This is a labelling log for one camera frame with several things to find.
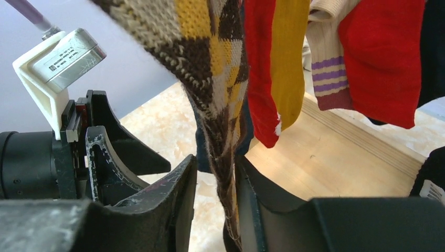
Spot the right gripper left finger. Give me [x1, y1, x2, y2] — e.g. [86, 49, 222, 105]
[1, 155, 197, 252]

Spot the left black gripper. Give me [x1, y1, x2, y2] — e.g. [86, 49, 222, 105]
[1, 90, 171, 205]

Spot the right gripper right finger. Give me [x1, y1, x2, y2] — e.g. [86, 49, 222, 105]
[236, 156, 444, 251]

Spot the wooden hanger rack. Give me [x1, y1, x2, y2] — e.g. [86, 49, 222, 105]
[247, 93, 425, 200]

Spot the red white dark sock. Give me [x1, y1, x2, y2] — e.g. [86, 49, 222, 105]
[243, 0, 281, 148]

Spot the brown yellow argyle sock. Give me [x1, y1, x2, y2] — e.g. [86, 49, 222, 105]
[95, 1, 248, 251]

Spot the grey black sock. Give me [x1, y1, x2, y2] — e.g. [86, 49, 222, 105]
[409, 0, 444, 204]

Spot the beige purple striped sock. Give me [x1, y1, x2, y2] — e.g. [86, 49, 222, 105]
[306, 0, 359, 111]

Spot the mustard yellow sock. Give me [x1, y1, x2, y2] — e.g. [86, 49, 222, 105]
[270, 0, 310, 131]

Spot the plain red sock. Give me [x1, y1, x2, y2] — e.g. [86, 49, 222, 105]
[338, 0, 425, 129]

